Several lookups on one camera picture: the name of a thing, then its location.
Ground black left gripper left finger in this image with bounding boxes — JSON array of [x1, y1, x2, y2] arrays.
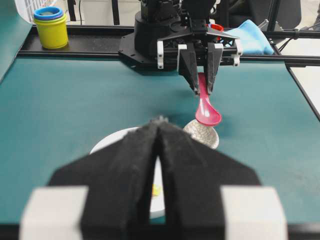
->
[[19, 122, 158, 240]]

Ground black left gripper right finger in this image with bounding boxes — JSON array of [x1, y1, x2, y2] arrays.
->
[[158, 122, 288, 240]]

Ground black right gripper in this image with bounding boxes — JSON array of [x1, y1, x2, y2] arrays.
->
[[156, 18, 242, 95]]

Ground yellow hexagonal prism block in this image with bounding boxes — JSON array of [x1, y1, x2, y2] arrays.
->
[[152, 184, 162, 197]]

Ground pink plastic spoon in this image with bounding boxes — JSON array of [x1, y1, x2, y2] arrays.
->
[[195, 72, 222, 127]]

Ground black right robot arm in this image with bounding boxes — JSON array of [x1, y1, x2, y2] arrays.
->
[[119, 0, 243, 95]]

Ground white round bowl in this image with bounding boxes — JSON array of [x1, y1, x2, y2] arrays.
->
[[90, 126, 165, 220]]

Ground red plastic cup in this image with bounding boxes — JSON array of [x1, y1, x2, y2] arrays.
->
[[206, 23, 224, 43]]

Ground blue cloth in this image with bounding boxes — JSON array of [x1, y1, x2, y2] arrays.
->
[[224, 19, 274, 55]]

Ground small crackle-glaze ceramic dish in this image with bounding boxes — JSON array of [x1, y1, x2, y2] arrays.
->
[[183, 119, 220, 149]]

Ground stacked yellow plastic cups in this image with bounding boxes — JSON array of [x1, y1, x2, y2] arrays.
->
[[33, 6, 69, 50]]

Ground white plastic basket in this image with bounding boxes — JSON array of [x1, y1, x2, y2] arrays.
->
[[13, 0, 67, 23]]

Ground black aluminium frame rail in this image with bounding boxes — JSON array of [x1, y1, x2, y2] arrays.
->
[[16, 24, 320, 116]]

